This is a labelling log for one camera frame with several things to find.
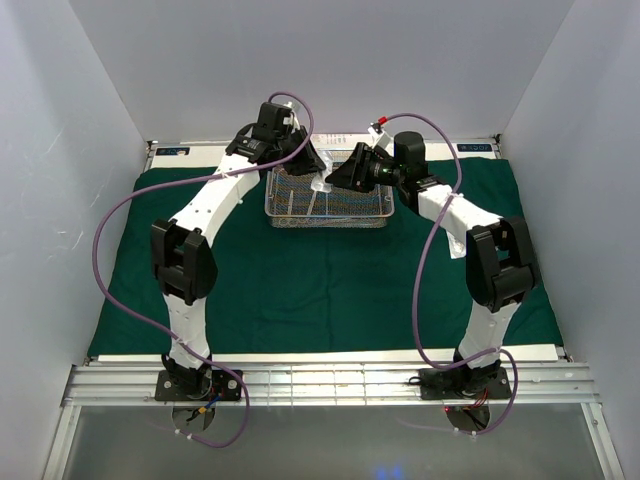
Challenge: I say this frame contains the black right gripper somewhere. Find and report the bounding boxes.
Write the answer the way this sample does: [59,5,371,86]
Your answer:
[324,143,404,194]

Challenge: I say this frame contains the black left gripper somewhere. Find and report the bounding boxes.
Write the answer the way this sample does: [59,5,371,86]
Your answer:
[275,126,327,178]

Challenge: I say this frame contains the clear pouch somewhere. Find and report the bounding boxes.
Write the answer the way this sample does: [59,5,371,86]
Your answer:
[447,232,466,260]
[310,177,332,193]

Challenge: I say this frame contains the metal wire mesh tray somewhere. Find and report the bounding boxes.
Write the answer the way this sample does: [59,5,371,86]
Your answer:
[265,166,395,229]

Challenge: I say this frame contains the silver surgical scissors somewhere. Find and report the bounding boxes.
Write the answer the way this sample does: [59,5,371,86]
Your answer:
[306,191,318,216]

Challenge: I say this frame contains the dark green surgical drape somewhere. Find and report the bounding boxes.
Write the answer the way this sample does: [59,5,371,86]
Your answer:
[87,157,565,359]

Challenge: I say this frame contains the silver tweezers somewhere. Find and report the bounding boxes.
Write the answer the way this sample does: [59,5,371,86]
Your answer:
[272,216,352,228]

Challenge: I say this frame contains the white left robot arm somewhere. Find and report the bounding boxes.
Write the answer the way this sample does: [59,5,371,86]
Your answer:
[151,101,320,400]

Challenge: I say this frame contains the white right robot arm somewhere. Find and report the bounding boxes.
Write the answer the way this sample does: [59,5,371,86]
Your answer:
[326,118,540,397]

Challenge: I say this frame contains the white paper sheet at back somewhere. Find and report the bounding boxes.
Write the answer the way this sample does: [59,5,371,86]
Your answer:
[311,133,372,150]

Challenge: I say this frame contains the blue label right corner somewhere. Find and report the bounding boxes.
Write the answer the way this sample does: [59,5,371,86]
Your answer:
[456,143,493,153]

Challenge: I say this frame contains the blue label corner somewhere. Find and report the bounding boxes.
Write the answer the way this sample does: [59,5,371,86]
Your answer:
[456,143,493,153]
[155,147,190,156]

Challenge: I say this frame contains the blue label left corner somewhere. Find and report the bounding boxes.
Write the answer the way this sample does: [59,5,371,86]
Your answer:
[155,147,190,156]

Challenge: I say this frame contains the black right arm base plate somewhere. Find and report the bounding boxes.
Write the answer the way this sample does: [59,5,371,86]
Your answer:
[407,367,512,400]

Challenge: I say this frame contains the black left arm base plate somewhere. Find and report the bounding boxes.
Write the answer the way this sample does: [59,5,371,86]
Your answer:
[154,368,243,402]

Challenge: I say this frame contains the aluminium front frame rail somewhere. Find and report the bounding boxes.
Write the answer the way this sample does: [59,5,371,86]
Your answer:
[63,363,600,407]

